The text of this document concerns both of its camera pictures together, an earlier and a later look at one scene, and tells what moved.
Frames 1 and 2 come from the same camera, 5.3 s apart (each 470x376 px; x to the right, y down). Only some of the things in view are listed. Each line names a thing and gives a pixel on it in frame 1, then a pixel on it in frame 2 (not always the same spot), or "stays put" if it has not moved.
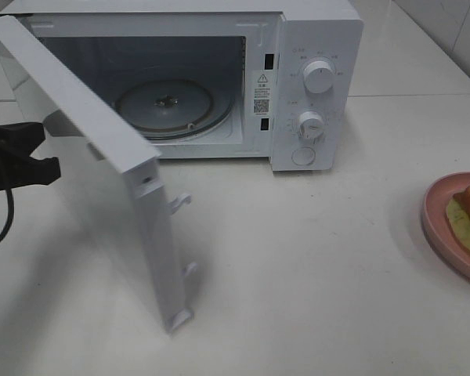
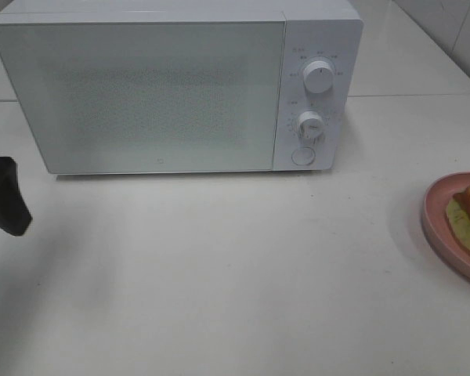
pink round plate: [439, 232] stays put
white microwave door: [121, 167] → [149, 96]
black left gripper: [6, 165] → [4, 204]
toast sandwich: [466, 216] stays put
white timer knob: [311, 128] stays put
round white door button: [303, 156] stays put
